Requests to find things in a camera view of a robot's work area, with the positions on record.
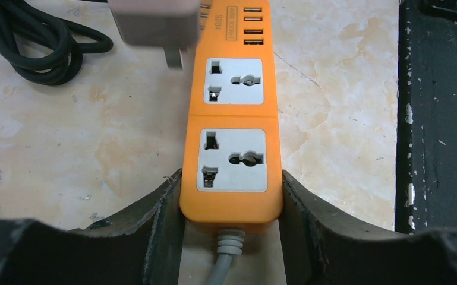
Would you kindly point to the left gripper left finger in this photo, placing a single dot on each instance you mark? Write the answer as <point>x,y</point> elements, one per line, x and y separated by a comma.
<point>141,244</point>

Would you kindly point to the pink plug orange strip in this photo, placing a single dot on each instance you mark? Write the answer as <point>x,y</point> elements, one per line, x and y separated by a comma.
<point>173,25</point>

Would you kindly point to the orange power strip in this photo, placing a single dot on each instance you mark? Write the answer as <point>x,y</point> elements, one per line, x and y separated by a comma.
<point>232,173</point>

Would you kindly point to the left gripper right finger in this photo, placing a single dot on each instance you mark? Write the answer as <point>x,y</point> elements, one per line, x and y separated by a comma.
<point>322,244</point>

